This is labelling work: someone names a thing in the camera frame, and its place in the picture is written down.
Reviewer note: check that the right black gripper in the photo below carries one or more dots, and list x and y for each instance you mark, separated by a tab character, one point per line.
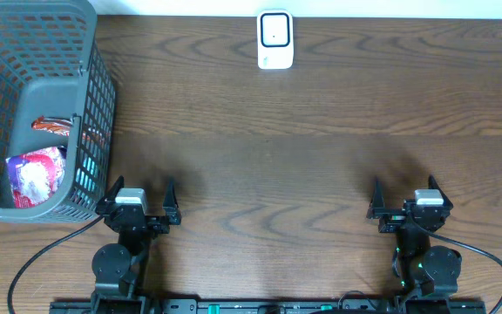
410	222

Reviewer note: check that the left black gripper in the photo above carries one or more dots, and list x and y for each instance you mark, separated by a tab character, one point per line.
137	221

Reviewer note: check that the orange red bar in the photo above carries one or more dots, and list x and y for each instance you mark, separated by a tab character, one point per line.
63	127

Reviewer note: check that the red purple snack pack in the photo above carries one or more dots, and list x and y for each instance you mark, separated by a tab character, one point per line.
36	176

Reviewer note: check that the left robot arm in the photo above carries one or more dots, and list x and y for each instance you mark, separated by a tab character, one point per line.
120	267

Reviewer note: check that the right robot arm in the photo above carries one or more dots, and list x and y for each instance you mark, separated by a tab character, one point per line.
429	274

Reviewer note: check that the white barcode scanner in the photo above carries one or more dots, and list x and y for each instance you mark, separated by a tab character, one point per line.
275	40

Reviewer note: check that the grey plastic mesh basket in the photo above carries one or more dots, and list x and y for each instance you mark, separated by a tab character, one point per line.
50	66

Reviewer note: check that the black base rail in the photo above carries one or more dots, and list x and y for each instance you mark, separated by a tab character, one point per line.
191	306

